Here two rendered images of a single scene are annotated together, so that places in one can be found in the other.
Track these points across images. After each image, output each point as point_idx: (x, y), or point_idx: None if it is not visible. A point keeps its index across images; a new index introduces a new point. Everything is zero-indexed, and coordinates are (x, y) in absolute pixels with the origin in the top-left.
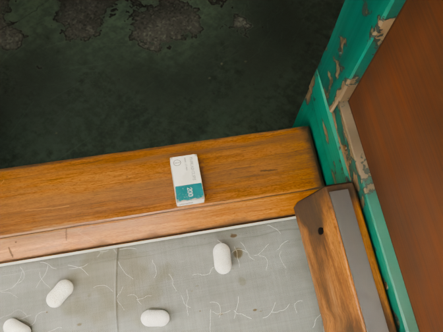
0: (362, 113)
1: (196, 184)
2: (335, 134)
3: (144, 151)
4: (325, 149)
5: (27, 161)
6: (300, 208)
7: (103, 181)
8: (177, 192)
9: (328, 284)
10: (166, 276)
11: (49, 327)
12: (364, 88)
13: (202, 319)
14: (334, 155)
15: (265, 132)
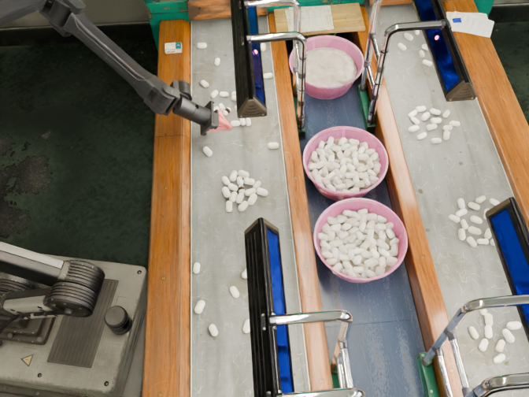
0: None
1: (175, 43)
2: (169, 1)
3: (159, 60)
4: (172, 11)
5: (109, 249)
6: (190, 16)
7: (168, 70)
8: (177, 48)
9: (215, 9)
10: (204, 61)
11: (215, 88)
12: None
13: (220, 53)
14: (175, 5)
15: (160, 30)
